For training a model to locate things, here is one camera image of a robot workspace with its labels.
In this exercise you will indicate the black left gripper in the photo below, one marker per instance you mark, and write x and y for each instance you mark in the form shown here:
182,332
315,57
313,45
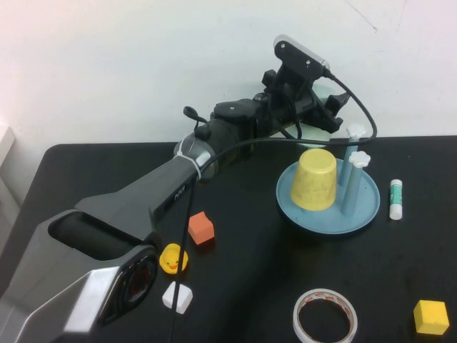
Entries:
303,107

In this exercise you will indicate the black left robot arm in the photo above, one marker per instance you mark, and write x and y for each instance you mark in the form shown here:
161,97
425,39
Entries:
143,193

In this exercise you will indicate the yellow plastic cup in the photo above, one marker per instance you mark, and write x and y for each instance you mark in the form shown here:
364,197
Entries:
314,178

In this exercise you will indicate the blue cup stand with pegs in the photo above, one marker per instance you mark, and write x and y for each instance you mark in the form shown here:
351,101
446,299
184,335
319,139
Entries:
321,222

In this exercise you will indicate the white zip tie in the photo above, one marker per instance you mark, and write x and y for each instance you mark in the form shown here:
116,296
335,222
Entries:
191,161

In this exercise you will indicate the white green glue stick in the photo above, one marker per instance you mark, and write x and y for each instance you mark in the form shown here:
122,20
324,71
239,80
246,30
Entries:
395,200

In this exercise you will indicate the orange foam cube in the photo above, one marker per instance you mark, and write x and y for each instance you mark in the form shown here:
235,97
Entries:
200,228

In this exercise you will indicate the yellow rubber duck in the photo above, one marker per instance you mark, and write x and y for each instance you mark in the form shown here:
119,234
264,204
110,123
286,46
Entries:
170,259

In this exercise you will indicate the white tape roll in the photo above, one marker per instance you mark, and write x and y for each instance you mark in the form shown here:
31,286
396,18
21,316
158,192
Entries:
297,318

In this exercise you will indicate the white foam cube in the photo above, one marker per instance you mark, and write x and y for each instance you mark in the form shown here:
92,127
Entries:
184,298

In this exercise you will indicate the yellow foam cube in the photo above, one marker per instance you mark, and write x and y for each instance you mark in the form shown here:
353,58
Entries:
430,318

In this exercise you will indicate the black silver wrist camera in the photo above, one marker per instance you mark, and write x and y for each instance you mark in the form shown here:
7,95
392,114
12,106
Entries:
296,57

